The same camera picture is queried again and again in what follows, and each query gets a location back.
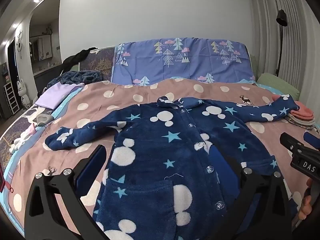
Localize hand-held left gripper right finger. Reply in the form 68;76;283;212
210;145;298;240

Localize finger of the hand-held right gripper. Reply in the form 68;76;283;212
302;131;320;152
279;132;305;156

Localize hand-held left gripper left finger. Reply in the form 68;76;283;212
24;144;110;240

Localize blue fleece pajama top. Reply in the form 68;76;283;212
45;94;300;240

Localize stack of folded clothes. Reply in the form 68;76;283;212
271;94;315;120

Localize person's right hand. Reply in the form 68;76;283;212
296;179;313;220

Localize beige folded garments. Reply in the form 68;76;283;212
285;114;316;131

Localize green pillow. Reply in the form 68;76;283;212
256;72;300;102

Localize pink polka-dot blanket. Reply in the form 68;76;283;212
7;78;320;230

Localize white plush toy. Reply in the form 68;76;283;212
10;130;35;153

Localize lavender cloth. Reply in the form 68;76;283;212
35;83;78;110

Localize white curtain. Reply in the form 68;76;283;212
247;0;320;120

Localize blue-grey knit blanket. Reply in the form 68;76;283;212
45;70;104;90

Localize white cat figurine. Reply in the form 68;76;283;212
16;78;32;108

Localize white shelf rack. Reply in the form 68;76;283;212
3;82;20;117

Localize dark tree-print bed sheet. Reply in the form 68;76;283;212
0;45;116;180

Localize black garment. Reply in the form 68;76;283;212
62;47;99;72

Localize purple tree-print pillow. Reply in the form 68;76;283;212
111;38;257;87

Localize black floor lamp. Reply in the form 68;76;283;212
275;9;288;77

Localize red strap tag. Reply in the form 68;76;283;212
0;165;13;193

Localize white deer wall decor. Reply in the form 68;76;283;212
14;29;24;55

